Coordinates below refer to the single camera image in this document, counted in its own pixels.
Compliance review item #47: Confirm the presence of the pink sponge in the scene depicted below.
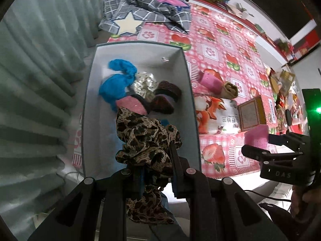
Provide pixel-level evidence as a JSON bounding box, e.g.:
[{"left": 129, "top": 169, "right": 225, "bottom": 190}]
[{"left": 244, "top": 125, "right": 270, "bottom": 151}]

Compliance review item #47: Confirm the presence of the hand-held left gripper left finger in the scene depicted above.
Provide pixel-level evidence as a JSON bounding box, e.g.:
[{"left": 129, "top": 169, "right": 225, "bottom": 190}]
[{"left": 27, "top": 167, "right": 146, "bottom": 241}]

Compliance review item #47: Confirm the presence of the strawberry printed bed sheet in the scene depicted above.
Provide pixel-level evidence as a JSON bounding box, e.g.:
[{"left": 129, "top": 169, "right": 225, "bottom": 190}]
[{"left": 73, "top": 4, "right": 284, "bottom": 176}]

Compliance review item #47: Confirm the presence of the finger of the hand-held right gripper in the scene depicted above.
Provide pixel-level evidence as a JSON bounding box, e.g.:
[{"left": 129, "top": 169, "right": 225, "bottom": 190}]
[
  {"left": 268, "top": 132, "right": 305, "bottom": 147},
  {"left": 241, "top": 144, "right": 299, "bottom": 162}
]

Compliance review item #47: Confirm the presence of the leopard print scrunchie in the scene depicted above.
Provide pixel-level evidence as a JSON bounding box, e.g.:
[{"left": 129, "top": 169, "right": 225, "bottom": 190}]
[{"left": 115, "top": 107, "right": 183, "bottom": 224}]

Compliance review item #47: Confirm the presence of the printed cardboard box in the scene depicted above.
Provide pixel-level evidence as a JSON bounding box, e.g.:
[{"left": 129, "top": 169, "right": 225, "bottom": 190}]
[{"left": 237, "top": 97, "right": 276, "bottom": 132}]

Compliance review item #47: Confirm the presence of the black cable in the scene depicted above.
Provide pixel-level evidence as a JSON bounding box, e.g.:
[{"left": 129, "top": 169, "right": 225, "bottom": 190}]
[{"left": 246, "top": 190, "right": 292, "bottom": 203}]

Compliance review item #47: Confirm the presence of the black pink striped hair band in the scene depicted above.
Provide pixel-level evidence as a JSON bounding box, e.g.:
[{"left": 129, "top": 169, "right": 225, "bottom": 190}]
[{"left": 116, "top": 94, "right": 151, "bottom": 114}]

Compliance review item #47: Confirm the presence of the cream polka dot scrunchie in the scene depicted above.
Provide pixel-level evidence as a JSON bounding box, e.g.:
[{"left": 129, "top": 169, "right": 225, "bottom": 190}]
[{"left": 130, "top": 72, "right": 158, "bottom": 98}]

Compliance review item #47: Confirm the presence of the purple knitted headband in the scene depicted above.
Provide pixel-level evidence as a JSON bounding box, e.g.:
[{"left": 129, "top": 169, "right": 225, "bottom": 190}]
[{"left": 150, "top": 94, "right": 175, "bottom": 116}]

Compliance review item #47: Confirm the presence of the grey curtain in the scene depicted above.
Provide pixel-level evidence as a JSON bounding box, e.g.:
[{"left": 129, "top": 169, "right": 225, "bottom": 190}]
[{"left": 0, "top": 0, "right": 118, "bottom": 231}]

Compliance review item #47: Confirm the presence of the blue knitted scrunchie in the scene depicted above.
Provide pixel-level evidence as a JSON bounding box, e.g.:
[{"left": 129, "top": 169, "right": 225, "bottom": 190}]
[{"left": 99, "top": 59, "right": 138, "bottom": 111}]

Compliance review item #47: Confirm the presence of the white packet with orange print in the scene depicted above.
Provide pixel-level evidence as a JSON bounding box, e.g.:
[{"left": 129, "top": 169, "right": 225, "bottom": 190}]
[{"left": 194, "top": 95, "right": 242, "bottom": 135}]

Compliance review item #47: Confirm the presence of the person's right forearm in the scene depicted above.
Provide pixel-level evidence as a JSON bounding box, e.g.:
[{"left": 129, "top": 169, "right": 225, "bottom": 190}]
[{"left": 258, "top": 202, "right": 321, "bottom": 241}]

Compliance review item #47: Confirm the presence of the pink rolled towel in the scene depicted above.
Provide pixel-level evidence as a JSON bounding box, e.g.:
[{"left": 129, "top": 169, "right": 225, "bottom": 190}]
[{"left": 199, "top": 69, "right": 223, "bottom": 96}]

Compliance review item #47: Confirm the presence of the grey plaid quilt with star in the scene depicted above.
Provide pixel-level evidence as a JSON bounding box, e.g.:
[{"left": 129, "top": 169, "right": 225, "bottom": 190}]
[{"left": 99, "top": 0, "right": 193, "bottom": 35}]

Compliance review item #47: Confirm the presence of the grey storage box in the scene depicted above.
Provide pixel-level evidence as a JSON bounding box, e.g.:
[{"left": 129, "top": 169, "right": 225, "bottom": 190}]
[{"left": 81, "top": 43, "right": 202, "bottom": 181}]

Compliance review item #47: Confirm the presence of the tan rolled cloth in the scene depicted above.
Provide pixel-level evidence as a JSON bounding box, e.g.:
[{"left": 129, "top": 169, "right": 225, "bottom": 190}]
[{"left": 221, "top": 82, "right": 239, "bottom": 100}]

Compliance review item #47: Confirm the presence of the pile of assorted packets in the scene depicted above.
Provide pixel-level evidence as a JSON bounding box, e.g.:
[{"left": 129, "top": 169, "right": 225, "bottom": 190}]
[{"left": 266, "top": 65, "right": 303, "bottom": 131}]

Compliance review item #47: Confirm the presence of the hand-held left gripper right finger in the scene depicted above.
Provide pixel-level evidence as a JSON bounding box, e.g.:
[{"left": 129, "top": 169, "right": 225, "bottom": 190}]
[{"left": 171, "top": 143, "right": 289, "bottom": 241}]

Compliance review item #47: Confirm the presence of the brown striped knitted headband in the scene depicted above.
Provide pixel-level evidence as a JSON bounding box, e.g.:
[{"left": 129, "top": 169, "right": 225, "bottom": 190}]
[{"left": 157, "top": 80, "right": 182, "bottom": 103}]

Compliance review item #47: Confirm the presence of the person's right hand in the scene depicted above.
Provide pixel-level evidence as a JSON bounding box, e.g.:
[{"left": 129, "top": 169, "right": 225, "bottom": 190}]
[{"left": 291, "top": 188, "right": 321, "bottom": 216}]

